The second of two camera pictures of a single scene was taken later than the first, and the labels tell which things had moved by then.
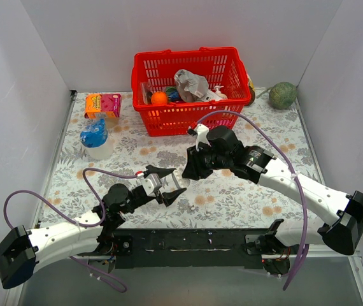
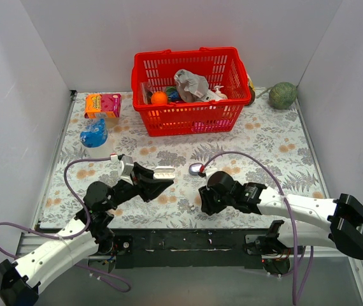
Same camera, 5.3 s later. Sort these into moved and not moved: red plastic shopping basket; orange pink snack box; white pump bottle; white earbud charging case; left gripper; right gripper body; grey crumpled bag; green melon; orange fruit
Moved: right gripper body; white earbud charging case; left gripper
Not moved: white pump bottle; orange pink snack box; red plastic shopping basket; grey crumpled bag; orange fruit; green melon
